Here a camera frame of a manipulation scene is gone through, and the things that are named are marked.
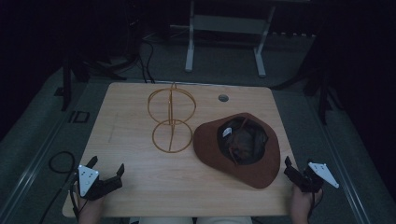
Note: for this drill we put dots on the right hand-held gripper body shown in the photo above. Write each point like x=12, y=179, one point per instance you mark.
x=311, y=182

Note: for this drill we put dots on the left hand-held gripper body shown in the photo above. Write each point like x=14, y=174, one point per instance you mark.
x=88, y=180

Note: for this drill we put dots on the person's right hand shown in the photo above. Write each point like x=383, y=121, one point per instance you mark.
x=301, y=203

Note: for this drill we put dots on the person's left hand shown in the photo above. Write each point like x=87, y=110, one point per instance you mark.
x=91, y=210

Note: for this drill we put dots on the black metal stand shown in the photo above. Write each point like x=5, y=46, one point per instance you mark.
x=323, y=99
x=66, y=84

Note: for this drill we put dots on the brown felt hat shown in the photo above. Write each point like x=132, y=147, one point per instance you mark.
x=211, y=149

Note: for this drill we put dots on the grey round table grommet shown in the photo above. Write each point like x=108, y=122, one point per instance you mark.
x=223, y=98

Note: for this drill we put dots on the white metal desk frame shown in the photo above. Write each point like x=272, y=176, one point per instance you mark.
x=227, y=24

